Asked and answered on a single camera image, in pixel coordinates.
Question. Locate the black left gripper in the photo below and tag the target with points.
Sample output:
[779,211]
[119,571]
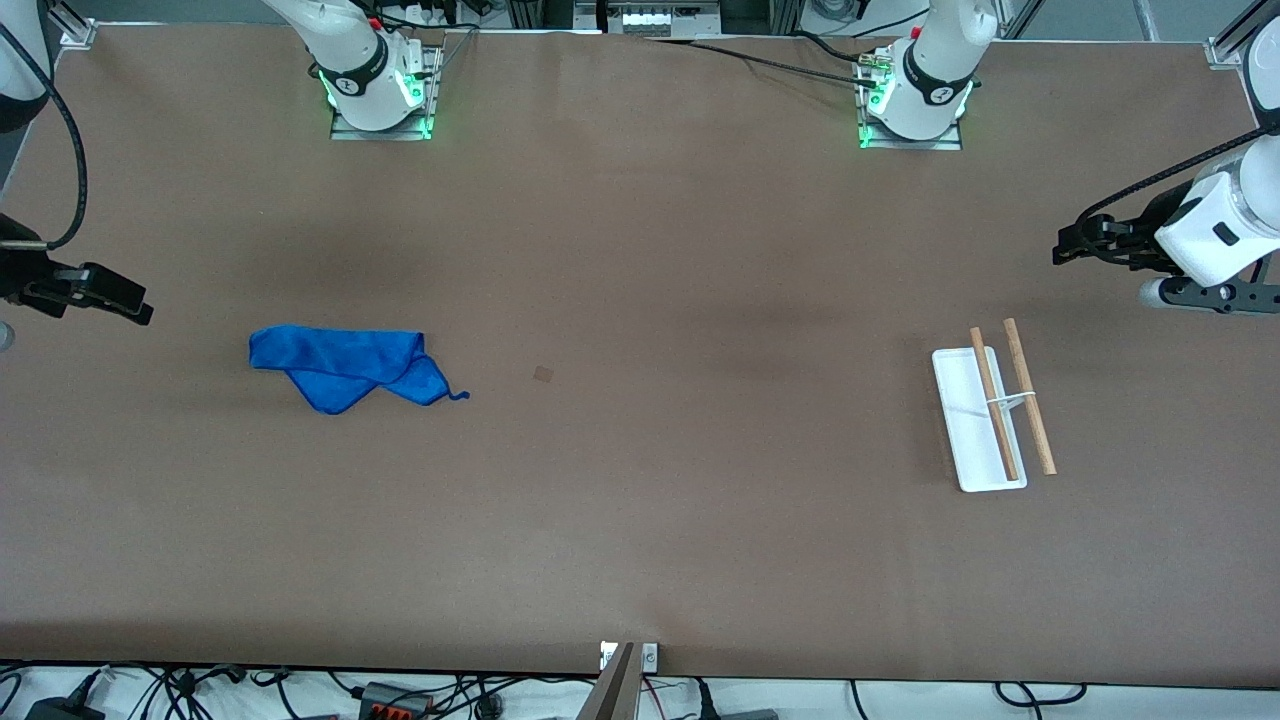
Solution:
[1140,244]

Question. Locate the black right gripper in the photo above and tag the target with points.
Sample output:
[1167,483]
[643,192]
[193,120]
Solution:
[22,274]

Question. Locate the blue microfiber towel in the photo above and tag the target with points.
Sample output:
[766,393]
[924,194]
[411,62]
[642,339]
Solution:
[340,360]

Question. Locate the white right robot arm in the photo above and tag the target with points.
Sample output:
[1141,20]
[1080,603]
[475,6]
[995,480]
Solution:
[355,60]

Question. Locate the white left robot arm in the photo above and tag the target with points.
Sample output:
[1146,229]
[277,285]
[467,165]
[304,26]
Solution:
[935,80]

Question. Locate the black power adapter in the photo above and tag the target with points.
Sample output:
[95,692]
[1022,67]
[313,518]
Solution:
[60,710]

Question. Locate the grey control box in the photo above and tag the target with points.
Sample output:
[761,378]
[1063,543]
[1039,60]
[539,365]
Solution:
[650,18]

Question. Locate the black orange connector box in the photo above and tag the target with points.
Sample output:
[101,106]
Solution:
[395,703]

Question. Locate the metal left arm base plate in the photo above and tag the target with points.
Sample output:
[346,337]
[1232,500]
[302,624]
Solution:
[945,144]

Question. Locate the aluminium table corner bracket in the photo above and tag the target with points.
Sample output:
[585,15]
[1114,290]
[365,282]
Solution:
[75,30]
[1222,52]

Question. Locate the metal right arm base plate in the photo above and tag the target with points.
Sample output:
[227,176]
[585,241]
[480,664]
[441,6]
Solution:
[350,133]

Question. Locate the silver camera mount bracket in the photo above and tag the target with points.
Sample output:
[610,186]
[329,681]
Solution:
[650,657]

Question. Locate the grey brown camera post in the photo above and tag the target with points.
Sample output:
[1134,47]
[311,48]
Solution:
[612,695]

